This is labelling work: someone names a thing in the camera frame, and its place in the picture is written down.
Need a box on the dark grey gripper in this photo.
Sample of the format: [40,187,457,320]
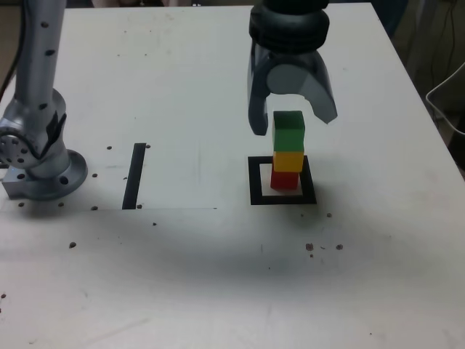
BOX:
[246,43,339,137]

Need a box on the green cube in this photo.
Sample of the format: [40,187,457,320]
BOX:
[272,110,306,153]

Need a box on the yellow cube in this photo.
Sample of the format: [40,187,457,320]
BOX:
[272,150,305,173]

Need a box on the red cube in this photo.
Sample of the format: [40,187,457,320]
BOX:
[270,169,300,191]

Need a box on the black tape square outline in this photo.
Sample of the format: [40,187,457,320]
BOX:
[247,155,318,206]

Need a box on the black tape strip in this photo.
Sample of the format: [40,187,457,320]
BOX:
[121,142,147,211]

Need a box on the white cable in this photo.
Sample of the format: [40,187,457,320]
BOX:
[425,60,465,138]

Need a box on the thin black hanging cable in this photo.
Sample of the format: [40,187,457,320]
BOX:
[429,0,457,92]

